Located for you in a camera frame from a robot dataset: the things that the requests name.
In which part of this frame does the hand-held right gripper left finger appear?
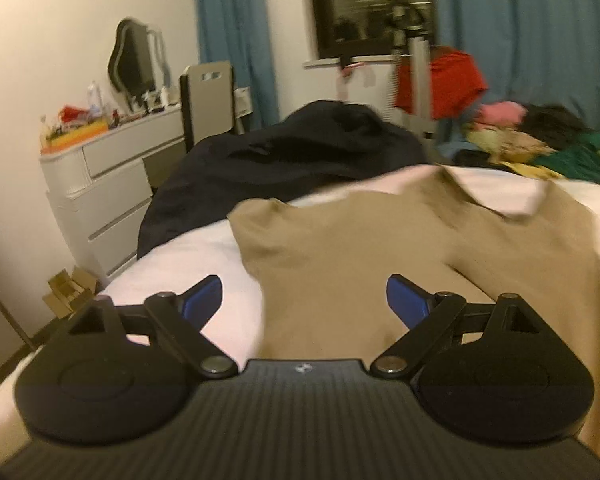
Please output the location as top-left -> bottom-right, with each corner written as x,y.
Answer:
68,274 -> 239,379

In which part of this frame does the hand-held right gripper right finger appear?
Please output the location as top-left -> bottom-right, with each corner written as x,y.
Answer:
370,274 -> 542,380

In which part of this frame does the tan shirt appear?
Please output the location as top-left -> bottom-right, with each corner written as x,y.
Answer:
227,166 -> 600,361

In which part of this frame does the pile of mixed clothes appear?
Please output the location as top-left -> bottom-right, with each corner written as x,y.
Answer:
452,101 -> 600,184

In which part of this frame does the white bed sheet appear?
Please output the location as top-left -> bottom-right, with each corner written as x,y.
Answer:
0,164 -> 600,466

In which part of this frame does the cardboard box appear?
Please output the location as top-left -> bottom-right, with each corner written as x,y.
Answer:
42,266 -> 100,319

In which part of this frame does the dark navy blanket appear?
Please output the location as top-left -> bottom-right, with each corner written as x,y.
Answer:
137,100 -> 431,260

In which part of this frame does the white dresser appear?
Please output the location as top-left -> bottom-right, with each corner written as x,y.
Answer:
40,104 -> 187,281

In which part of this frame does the grey chair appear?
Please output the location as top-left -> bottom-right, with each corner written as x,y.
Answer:
179,60 -> 246,153

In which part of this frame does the clutter of small dresser items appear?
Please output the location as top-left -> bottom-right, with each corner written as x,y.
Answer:
39,80 -> 181,155

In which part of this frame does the red cloth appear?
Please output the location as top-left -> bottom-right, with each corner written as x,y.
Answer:
395,46 -> 489,121

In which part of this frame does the white metal stand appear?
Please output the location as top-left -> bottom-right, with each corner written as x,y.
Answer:
337,0 -> 438,141

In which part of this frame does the wavy framed mirror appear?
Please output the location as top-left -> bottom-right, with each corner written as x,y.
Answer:
107,18 -> 172,97

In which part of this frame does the blue curtain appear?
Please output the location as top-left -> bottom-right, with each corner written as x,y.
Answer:
194,0 -> 282,135
430,0 -> 600,151

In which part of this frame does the dark window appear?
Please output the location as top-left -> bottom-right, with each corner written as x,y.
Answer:
306,0 -> 438,61

